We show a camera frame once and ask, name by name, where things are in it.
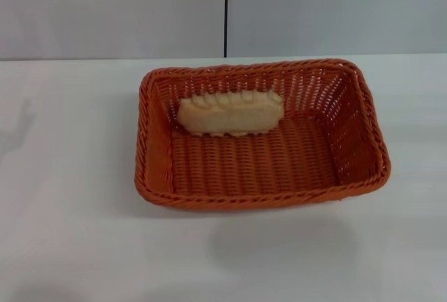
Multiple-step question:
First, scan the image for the orange striped toy bread loaf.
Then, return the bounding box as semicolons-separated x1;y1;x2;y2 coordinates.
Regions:
176;89;284;139

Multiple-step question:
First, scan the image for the orange woven plastic basket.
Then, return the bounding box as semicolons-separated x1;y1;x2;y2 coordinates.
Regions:
134;57;393;210

